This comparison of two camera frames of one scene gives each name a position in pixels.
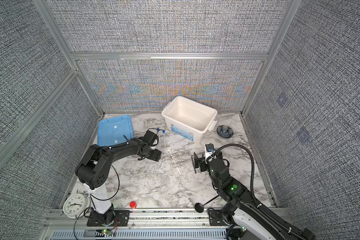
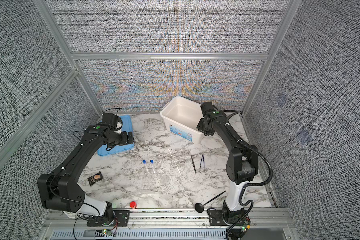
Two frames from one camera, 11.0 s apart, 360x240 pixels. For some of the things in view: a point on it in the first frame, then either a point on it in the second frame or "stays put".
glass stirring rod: x=174 y=162 stays put
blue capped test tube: x=158 y=130 → x=144 y=162
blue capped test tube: x=164 y=137 → x=152 y=161
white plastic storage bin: x=187 y=119 stays put
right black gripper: x=203 y=167 → x=199 y=126
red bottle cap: x=133 y=204 stays put
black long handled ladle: x=199 y=207 stays put
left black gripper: x=157 y=155 → x=125 y=139
